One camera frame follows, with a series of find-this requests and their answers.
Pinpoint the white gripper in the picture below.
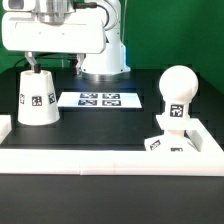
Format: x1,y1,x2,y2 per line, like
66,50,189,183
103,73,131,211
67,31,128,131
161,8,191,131
2,11,106,75

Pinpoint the white lamp shade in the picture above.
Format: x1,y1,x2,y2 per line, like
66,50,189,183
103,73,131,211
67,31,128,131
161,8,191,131
18,70,60,126

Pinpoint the white lamp bulb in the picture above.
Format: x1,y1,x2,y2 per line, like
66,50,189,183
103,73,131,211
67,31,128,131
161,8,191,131
159,65,198,119

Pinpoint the white lamp base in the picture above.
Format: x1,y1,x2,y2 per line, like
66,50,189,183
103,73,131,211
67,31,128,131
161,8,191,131
144,114,197,152

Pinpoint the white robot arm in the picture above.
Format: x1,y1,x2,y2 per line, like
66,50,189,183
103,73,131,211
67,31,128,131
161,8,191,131
2,0,130,81

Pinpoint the white marker sheet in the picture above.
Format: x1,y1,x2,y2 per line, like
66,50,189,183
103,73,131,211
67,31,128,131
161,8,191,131
58,92,141,108

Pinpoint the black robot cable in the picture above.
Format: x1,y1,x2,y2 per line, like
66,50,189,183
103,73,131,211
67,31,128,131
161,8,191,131
13,53,81,68

